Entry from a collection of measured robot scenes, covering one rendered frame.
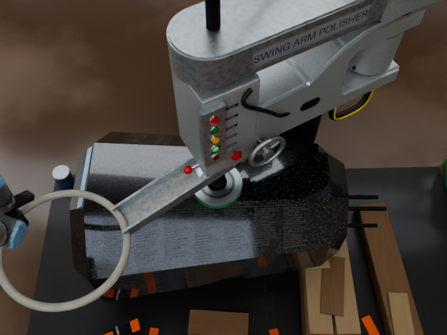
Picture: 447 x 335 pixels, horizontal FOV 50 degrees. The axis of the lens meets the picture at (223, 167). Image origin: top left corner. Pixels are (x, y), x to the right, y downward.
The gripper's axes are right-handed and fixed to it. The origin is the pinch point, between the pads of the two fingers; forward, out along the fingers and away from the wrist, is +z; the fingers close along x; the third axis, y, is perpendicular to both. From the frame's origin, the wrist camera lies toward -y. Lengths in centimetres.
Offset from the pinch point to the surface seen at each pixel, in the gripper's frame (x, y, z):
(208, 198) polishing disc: 57, -48, -4
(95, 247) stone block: 24.2, -11.4, 15.1
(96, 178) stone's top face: 9.7, -33.2, 1.8
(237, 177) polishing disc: 62, -63, -5
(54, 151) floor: -67, -69, 84
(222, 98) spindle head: 60, -43, -72
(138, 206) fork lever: 36.5, -27.6, -8.3
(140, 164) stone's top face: 22, -49, 0
